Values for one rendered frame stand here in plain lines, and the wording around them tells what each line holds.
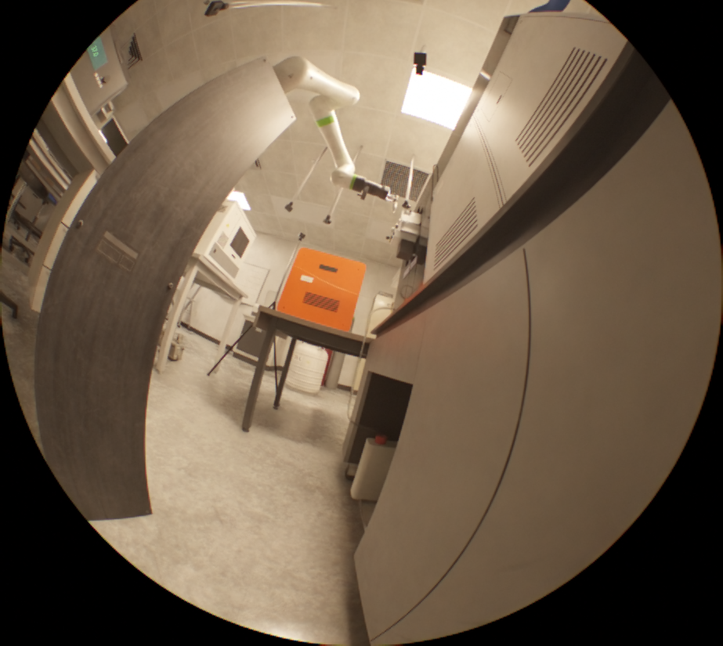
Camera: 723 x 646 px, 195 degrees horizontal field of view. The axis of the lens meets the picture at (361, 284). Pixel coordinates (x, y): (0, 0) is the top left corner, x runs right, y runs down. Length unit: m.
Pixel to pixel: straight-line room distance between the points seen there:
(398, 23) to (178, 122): 2.00
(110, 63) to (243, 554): 1.64
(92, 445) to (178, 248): 0.42
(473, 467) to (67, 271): 0.52
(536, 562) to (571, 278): 0.18
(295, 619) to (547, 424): 0.56
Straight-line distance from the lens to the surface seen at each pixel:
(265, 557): 0.67
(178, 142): 0.46
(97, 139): 1.15
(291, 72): 0.83
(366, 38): 2.30
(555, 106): 0.40
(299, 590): 0.63
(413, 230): 0.99
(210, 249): 1.70
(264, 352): 1.17
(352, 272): 1.24
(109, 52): 1.33
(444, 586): 0.26
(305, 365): 2.70
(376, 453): 0.86
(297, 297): 1.20
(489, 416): 0.20
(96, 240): 0.40
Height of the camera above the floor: 0.56
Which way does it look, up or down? 21 degrees up
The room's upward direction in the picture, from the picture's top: 15 degrees clockwise
